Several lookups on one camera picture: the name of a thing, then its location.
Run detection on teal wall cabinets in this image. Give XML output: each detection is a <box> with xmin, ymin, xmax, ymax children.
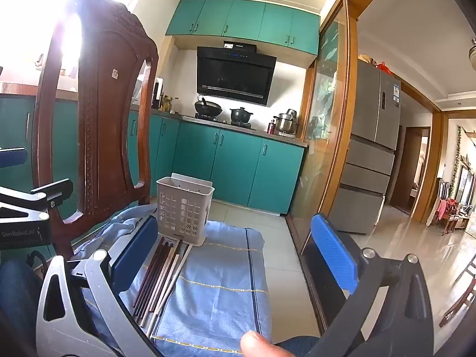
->
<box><xmin>165</xmin><ymin>0</ymin><xmax>320</xmax><ymax>56</ymax></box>

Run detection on white plastic utensil basket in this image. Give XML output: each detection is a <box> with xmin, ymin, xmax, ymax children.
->
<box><xmin>156</xmin><ymin>173</ymin><xmax>215</xmax><ymax>247</ymax></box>

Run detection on person's right hand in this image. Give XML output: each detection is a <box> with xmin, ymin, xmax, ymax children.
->
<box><xmin>240</xmin><ymin>331</ymin><xmax>294</xmax><ymax>357</ymax></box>

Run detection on wooden dining chairs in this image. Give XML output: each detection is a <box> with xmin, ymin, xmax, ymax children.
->
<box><xmin>428</xmin><ymin>178</ymin><xmax>476</xmax><ymax>239</ymax></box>

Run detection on gas stove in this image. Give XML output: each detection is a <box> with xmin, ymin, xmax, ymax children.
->
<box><xmin>182</xmin><ymin>115</ymin><xmax>257</xmax><ymax>131</ymax></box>

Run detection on pile of mixed chopsticks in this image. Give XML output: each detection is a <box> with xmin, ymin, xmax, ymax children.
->
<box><xmin>132</xmin><ymin>236</ymin><xmax>194</xmax><ymax>339</ymax></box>

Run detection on person's jeans leg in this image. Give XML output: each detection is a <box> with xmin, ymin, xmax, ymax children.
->
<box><xmin>273</xmin><ymin>336</ymin><xmax>321</xmax><ymax>357</ymax></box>
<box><xmin>0</xmin><ymin>258</ymin><xmax>45</xmax><ymax>357</ymax></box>

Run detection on black range hood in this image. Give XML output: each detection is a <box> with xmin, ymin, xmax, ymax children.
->
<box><xmin>196</xmin><ymin>40</ymin><xmax>278</xmax><ymax>107</ymax></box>

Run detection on carved wooden chair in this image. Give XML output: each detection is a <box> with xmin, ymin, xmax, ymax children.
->
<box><xmin>32</xmin><ymin>0</ymin><xmax>160</xmax><ymax>261</ymax></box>

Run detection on wooden door frame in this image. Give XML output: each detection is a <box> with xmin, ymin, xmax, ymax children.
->
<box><xmin>390</xmin><ymin>124</ymin><xmax>433</xmax><ymax>217</ymax></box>

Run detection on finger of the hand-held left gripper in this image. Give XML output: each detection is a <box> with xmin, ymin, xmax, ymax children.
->
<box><xmin>0</xmin><ymin>178</ymin><xmax>74</xmax><ymax>221</ymax></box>
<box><xmin>0</xmin><ymin>148</ymin><xmax>29</xmax><ymax>167</ymax></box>

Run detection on black cooking pot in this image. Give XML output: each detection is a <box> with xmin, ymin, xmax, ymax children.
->
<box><xmin>229</xmin><ymin>107</ymin><xmax>253</xmax><ymax>124</ymax></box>

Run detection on blue checked cloth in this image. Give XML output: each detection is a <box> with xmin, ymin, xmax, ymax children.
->
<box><xmin>72</xmin><ymin>206</ymin><xmax>274</xmax><ymax>354</ymax></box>

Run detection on black wok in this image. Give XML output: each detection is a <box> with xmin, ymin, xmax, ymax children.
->
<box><xmin>194</xmin><ymin>97</ymin><xmax>223</xmax><ymax>117</ymax></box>

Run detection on teal base cabinets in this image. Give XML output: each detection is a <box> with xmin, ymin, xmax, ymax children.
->
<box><xmin>0</xmin><ymin>95</ymin><xmax>307</xmax><ymax>216</ymax></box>

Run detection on white countertop appliance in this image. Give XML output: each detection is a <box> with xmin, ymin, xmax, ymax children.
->
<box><xmin>152</xmin><ymin>77</ymin><xmax>164</xmax><ymax>110</ymax></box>

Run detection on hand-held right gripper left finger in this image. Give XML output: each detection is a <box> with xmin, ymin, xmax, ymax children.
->
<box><xmin>35</xmin><ymin>216</ymin><xmax>159</xmax><ymax>357</ymax></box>

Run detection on group of condiment bottles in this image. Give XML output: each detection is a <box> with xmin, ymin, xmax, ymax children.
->
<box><xmin>161</xmin><ymin>95</ymin><xmax>181</xmax><ymax>115</ymax></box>

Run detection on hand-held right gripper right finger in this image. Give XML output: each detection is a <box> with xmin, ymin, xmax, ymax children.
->
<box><xmin>305</xmin><ymin>214</ymin><xmax>436</xmax><ymax>357</ymax></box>

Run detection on silver refrigerator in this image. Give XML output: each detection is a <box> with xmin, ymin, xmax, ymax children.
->
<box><xmin>329</xmin><ymin>59</ymin><xmax>402</xmax><ymax>236</ymax></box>

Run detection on stainless steel pot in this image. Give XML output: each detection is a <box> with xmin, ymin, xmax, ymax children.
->
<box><xmin>273</xmin><ymin>109</ymin><xmax>299</xmax><ymax>133</ymax></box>

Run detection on glass sliding door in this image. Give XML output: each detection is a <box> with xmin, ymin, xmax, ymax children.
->
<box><xmin>288</xmin><ymin>0</ymin><xmax>359</xmax><ymax>257</ymax></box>

